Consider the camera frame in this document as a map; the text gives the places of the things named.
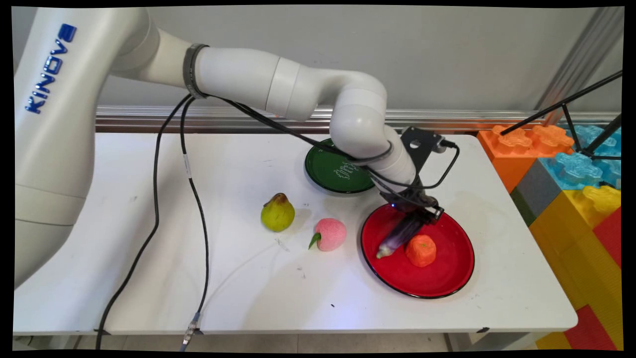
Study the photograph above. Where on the black tripod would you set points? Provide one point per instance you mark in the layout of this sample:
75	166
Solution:
571	122

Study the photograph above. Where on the orange foam building block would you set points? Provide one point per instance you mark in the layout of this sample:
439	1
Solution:
507	154

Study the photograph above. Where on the orange toy tangerine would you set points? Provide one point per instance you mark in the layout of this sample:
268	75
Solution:
421	251

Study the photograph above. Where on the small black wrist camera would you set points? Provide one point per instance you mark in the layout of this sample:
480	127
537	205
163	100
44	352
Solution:
439	144

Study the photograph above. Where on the red foam building block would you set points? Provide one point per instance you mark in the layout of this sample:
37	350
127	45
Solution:
608	238

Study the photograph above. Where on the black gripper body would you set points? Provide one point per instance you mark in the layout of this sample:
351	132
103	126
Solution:
415	200

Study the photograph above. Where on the grey foam building block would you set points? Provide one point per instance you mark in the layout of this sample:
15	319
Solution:
539	186

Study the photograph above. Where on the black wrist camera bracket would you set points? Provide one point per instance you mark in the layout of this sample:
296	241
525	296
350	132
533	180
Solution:
416	144

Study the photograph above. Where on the purple toy eggplant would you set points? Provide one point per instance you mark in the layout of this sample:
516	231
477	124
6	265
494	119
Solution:
395	238

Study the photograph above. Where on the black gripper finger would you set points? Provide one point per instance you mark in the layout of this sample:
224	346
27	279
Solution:
408	218
433	213

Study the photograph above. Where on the green toy pear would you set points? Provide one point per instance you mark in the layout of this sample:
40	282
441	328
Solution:
277	215

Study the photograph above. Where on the blue foam building block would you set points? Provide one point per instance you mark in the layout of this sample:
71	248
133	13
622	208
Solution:
576	166

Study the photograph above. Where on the aluminium rail along wall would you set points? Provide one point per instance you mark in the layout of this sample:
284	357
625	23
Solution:
248	119

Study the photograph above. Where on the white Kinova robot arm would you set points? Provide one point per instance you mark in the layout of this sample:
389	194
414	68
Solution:
59	149

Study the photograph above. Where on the red plate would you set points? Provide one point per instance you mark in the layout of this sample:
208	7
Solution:
437	281

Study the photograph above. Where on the pink toy peach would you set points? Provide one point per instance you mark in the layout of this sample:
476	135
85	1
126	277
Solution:
332	234

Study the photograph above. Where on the yellow foam building block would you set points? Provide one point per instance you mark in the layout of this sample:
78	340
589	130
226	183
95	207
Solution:
571	238

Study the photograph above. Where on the green plate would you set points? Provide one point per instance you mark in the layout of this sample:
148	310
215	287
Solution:
323	169

